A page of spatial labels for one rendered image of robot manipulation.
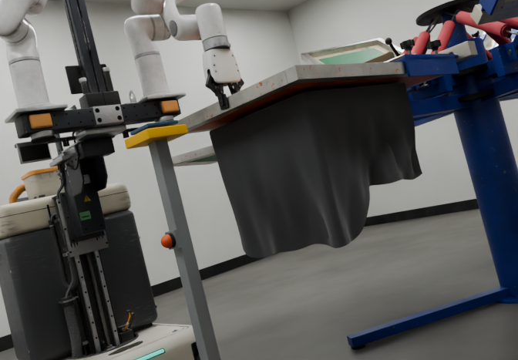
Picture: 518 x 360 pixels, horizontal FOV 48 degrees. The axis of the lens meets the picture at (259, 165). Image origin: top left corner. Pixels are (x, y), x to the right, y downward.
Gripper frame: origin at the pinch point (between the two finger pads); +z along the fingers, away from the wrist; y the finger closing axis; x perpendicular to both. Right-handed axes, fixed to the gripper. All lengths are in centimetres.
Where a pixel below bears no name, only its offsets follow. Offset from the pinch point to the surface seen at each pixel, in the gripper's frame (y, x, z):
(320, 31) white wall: -469, -335, -161
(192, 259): 17.9, -9.8, 40.9
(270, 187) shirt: -7.6, 0.1, 26.6
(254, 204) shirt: -7.8, -8.6, 30.5
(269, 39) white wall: -422, -380, -166
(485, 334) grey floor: -90, 7, 98
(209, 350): 19, -10, 66
